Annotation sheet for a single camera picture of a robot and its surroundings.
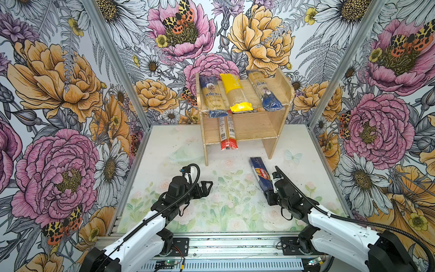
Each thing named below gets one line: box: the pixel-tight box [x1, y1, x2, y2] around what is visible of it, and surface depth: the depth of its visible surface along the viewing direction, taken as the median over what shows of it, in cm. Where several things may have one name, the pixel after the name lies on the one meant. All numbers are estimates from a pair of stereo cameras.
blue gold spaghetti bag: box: [247, 70, 285, 112], surface depth 71 cm
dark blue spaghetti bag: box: [198, 74, 229, 118], surface depth 70 cm
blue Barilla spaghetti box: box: [249, 156, 274, 193], surface depth 93 cm
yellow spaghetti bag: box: [220, 73, 254, 113], surface depth 71 cm
